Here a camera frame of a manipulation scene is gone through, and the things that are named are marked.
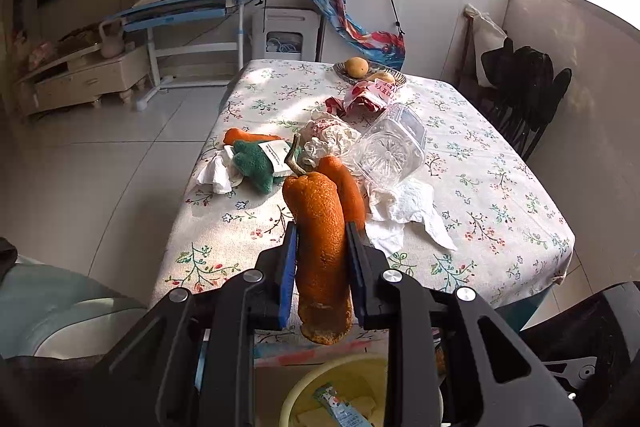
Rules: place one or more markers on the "round yellow fruit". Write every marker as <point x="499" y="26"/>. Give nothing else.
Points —
<point x="356" y="67"/>

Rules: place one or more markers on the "large orange peel with stem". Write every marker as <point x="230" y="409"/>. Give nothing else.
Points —
<point x="320" y="252"/>

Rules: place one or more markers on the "colourful hanging bag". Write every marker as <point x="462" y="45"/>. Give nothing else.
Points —
<point x="350" y="32"/>

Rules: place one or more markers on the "white floor appliance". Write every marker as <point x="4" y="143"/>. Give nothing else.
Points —
<point x="285" y="32"/>

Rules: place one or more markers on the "narrow orange peel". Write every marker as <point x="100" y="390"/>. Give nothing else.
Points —
<point x="347" y="194"/>

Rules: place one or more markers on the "red snack packaging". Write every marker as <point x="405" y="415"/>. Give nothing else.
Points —
<point x="360" y="99"/>

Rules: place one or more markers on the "blue study desk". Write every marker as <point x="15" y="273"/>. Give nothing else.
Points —
<point x="185" y="7"/>

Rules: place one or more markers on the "large white tissue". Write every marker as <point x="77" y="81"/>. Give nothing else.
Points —
<point x="405" y="207"/>

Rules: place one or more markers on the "clear plastic container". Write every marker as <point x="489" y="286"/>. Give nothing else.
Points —
<point x="387" y="147"/>

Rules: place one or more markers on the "grey-green stool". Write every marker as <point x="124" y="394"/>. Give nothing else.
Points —
<point x="55" y="307"/>

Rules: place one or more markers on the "white tote bag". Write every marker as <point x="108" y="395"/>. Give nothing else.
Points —
<point x="487" y="37"/>

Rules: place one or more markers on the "cream TV cabinet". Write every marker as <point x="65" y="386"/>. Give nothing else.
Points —
<point x="85" y="79"/>

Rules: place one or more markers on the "white cabinet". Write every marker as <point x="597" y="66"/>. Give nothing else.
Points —
<point x="425" y="2"/>

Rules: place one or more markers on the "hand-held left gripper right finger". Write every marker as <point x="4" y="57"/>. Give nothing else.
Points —
<point x="356" y="277"/>

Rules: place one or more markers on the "yellow plastic basin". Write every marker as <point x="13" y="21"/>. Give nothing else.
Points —
<point x="300" y="389"/>

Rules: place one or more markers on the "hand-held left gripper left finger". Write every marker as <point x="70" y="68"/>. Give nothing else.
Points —
<point x="289" y="277"/>

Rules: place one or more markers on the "floral tablecloth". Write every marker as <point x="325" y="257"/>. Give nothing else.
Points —
<point x="280" y="102"/>

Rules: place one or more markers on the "black chair with clothes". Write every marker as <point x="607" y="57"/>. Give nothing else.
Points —
<point x="525" y="87"/>

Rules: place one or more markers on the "green snack wrapper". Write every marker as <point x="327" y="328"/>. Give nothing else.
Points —
<point x="340" y="407"/>

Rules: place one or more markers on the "woven fruit plate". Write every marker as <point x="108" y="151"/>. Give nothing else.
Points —
<point x="345" y="74"/>

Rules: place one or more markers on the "green plush with white label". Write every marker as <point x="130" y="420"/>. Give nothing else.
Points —
<point x="255" y="167"/>

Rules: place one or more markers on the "crumpled white plastic bag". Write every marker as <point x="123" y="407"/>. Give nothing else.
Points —
<point x="327" y="137"/>

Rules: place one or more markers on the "small white tissue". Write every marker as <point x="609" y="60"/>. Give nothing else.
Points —
<point x="215" y="174"/>

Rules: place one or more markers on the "small yellow fruit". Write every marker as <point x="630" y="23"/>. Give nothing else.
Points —
<point x="385" y="77"/>

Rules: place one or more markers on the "pink kettlebell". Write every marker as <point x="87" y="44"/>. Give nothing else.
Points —
<point x="112" y="44"/>

